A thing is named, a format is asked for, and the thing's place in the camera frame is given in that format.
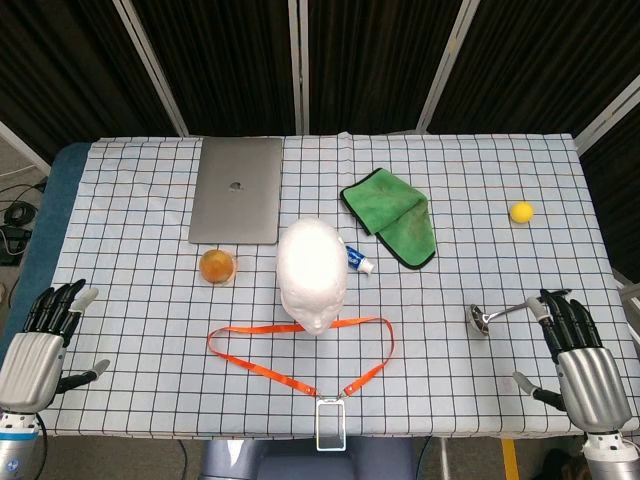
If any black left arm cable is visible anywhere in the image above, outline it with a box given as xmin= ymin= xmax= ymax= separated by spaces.
xmin=35 ymin=412 xmax=50 ymax=480

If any orange jelly cup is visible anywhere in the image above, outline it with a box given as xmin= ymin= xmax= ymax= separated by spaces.
xmin=198 ymin=248 xmax=240 ymax=287

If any white checkered tablecloth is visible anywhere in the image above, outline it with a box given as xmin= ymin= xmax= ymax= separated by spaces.
xmin=42 ymin=132 xmax=640 ymax=441

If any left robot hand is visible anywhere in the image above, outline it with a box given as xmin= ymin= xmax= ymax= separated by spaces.
xmin=0 ymin=278 xmax=111 ymax=415

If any yellow foam ball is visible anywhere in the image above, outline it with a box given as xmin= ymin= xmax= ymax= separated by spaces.
xmin=508 ymin=200 xmax=536 ymax=226

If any grey closed laptop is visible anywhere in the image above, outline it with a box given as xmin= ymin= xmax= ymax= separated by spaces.
xmin=188 ymin=136 xmax=284 ymax=246

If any yellow floor tape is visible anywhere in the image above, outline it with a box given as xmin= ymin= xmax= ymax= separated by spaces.
xmin=501 ymin=438 xmax=517 ymax=480

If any green microfiber cloth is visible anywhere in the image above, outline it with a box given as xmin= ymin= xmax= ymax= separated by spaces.
xmin=339 ymin=167 xmax=437 ymax=271

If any blue white toothpaste tube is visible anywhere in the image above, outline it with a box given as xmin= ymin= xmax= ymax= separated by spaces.
xmin=344 ymin=244 xmax=376 ymax=275

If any white foam mannequin head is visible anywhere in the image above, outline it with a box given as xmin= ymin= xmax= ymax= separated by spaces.
xmin=275 ymin=215 xmax=350 ymax=337

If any metal ladle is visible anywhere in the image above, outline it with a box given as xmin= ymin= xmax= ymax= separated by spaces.
xmin=466 ymin=295 xmax=539 ymax=339

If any teal padded table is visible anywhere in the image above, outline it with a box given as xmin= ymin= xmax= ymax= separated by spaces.
xmin=0 ymin=142 xmax=94 ymax=371

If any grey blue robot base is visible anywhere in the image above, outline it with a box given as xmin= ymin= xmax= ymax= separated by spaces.
xmin=199 ymin=435 xmax=416 ymax=480

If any black power adapter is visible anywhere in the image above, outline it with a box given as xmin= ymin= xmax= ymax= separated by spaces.
xmin=0 ymin=224 xmax=34 ymax=266

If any black cable coil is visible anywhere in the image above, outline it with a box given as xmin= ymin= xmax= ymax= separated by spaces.
xmin=3 ymin=199 xmax=39 ymax=227

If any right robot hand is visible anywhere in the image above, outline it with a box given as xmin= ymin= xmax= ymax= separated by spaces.
xmin=512 ymin=288 xmax=634 ymax=432

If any black partition screen panel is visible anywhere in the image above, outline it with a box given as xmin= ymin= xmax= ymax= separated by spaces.
xmin=579 ymin=84 xmax=640 ymax=284
xmin=299 ymin=0 xmax=476 ymax=135
xmin=129 ymin=0 xmax=301 ymax=137
xmin=0 ymin=0 xmax=186 ymax=164
xmin=429 ymin=0 xmax=640 ymax=136

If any orange lanyard with clear badge holder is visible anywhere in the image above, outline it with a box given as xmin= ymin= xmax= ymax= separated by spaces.
xmin=207 ymin=316 xmax=396 ymax=454

